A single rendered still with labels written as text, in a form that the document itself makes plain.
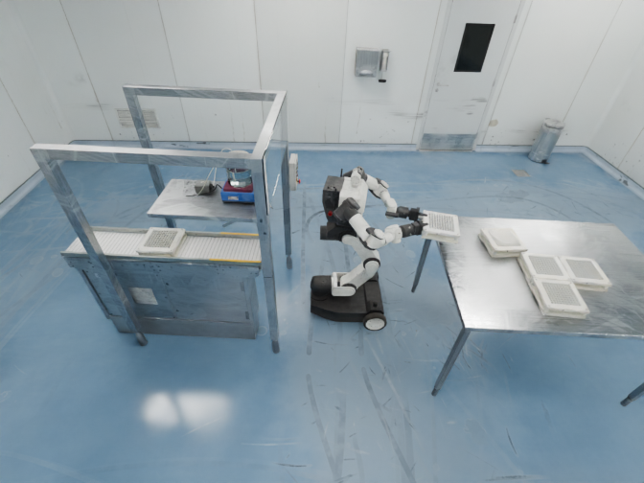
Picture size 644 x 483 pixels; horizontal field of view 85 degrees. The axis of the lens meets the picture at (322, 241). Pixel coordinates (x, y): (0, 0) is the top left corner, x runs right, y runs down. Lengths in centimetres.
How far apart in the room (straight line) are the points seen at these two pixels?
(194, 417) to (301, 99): 433
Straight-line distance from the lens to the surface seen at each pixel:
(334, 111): 566
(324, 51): 542
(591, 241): 337
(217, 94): 279
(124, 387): 319
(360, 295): 319
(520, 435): 312
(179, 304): 293
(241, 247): 249
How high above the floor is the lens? 258
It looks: 41 degrees down
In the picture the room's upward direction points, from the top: 2 degrees clockwise
